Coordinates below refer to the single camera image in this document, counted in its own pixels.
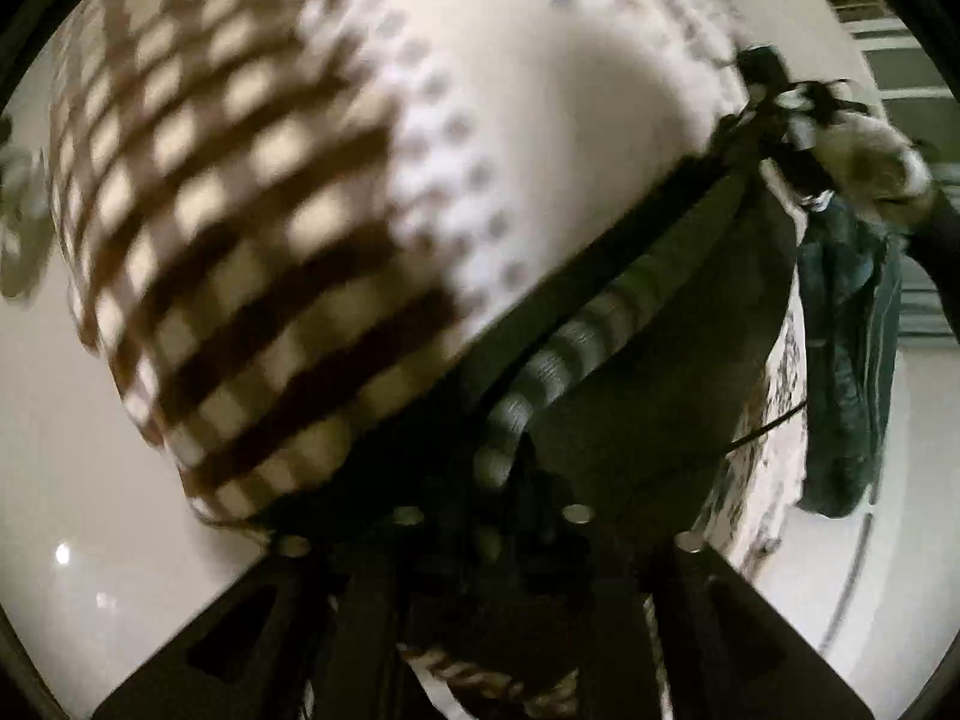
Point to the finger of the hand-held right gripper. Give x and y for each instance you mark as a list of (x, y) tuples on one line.
[(739, 142)]

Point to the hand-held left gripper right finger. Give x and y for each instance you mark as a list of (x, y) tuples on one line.
[(637, 615)]

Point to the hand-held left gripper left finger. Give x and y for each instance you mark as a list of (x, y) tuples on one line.
[(352, 615)]

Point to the dark garment with striped trim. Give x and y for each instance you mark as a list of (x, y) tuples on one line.
[(660, 390)]

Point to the person's right forearm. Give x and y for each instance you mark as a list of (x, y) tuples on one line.
[(937, 240)]

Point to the person's right hand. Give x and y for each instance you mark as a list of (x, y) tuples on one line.
[(877, 165)]

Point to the window blind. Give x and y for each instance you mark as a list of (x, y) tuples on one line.
[(877, 7)]

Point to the dark teal cloth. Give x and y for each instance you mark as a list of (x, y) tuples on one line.
[(847, 360)]

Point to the printed floral checked blanket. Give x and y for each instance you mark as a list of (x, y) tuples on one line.
[(300, 165)]

